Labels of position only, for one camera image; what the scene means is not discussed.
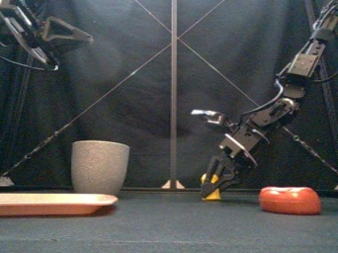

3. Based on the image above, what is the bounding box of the dark slanted frame strut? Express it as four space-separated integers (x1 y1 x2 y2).
302 0 338 156

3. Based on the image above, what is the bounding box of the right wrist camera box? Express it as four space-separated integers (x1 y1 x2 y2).
189 109 235 130

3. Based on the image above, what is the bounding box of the grey vertical frame post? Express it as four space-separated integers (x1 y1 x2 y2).
160 0 185 191

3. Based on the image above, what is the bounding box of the thin diagonal brace wire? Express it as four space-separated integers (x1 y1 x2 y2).
0 0 227 178
132 0 338 174

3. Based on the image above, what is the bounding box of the grey speckled bowl cup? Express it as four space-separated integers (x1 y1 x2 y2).
69 139 131 196

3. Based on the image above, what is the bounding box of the pink flat tray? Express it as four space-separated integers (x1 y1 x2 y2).
0 193 119 217

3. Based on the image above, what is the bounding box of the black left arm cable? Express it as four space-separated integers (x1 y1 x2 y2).
0 54 58 72

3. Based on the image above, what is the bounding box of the red toy tomato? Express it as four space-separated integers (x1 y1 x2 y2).
258 186 323 215

